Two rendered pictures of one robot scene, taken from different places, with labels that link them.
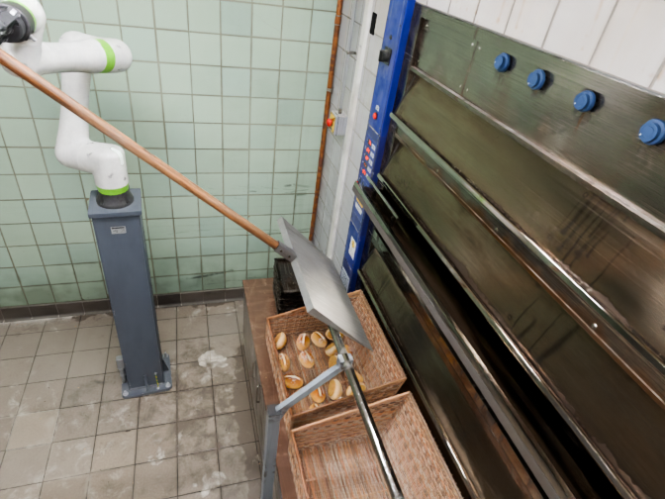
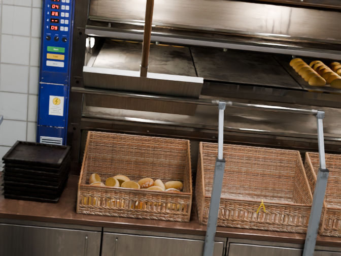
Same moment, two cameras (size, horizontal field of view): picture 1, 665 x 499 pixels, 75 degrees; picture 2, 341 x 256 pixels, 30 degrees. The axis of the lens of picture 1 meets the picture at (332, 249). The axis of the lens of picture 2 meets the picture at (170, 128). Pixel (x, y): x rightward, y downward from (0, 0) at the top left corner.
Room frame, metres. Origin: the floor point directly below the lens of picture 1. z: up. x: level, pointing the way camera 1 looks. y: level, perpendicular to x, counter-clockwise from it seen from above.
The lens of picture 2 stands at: (0.23, 2.79, 1.91)
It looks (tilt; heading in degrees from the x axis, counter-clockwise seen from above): 17 degrees down; 288
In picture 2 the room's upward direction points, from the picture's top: 6 degrees clockwise
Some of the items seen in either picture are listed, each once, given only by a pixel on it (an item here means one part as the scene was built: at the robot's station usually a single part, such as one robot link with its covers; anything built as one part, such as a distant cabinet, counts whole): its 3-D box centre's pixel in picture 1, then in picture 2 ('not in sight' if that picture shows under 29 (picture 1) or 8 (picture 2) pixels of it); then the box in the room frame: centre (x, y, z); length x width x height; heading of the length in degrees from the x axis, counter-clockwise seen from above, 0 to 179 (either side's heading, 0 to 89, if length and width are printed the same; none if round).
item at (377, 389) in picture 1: (329, 355); (136, 173); (1.34, -0.06, 0.72); 0.56 x 0.49 x 0.28; 22
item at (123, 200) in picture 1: (114, 188); not in sight; (1.64, 0.99, 1.23); 0.26 x 0.15 x 0.06; 26
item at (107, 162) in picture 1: (107, 166); not in sight; (1.60, 0.98, 1.36); 0.16 x 0.13 x 0.19; 81
